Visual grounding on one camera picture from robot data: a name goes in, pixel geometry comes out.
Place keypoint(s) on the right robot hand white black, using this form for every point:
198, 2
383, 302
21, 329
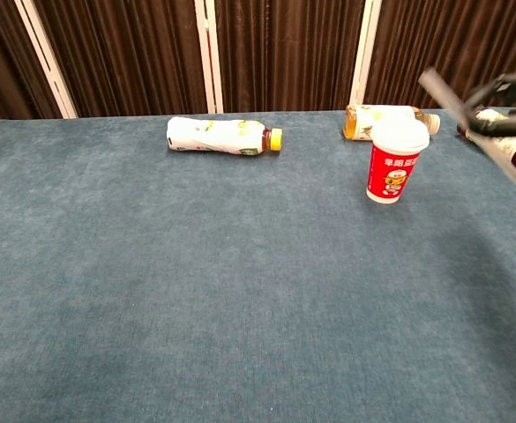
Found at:
500, 127

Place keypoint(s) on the grey plastic straw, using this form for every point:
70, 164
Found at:
443, 94

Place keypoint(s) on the red paper cup white lid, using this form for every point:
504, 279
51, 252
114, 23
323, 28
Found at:
392, 167

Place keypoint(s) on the dark brown curtain panel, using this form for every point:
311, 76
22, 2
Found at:
125, 57
2, 61
451, 39
284, 55

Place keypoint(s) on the amber tea bottle white cap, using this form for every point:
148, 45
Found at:
359, 123

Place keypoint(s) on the white label bottle yellow cap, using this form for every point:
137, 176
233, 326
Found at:
213, 136

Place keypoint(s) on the blue felt table cover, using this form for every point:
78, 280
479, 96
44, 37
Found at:
196, 286

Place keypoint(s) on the white frame post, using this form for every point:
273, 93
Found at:
365, 53
209, 57
48, 61

